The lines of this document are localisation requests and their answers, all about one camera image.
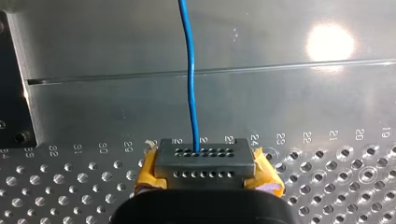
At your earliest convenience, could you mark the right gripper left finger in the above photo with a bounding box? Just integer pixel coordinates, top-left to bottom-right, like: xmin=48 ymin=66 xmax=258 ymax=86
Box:
xmin=134 ymin=139 xmax=168 ymax=196

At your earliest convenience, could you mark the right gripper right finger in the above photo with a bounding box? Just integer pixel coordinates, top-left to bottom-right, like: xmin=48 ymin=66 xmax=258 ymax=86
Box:
xmin=243 ymin=147 xmax=286 ymax=198

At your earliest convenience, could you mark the blue cable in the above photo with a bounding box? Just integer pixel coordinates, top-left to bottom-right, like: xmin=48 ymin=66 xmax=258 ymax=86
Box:
xmin=154 ymin=0 xmax=257 ymax=189

